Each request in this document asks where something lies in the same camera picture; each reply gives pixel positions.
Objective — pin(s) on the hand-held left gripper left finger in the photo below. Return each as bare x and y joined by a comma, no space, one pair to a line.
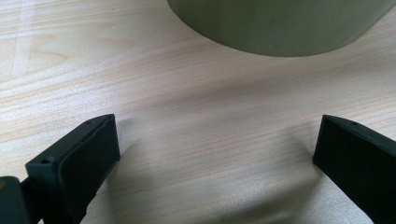
74,168

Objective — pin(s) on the green round container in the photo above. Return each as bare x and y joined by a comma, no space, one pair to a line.
280,25

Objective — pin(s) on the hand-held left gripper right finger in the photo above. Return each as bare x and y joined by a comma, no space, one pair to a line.
358,158

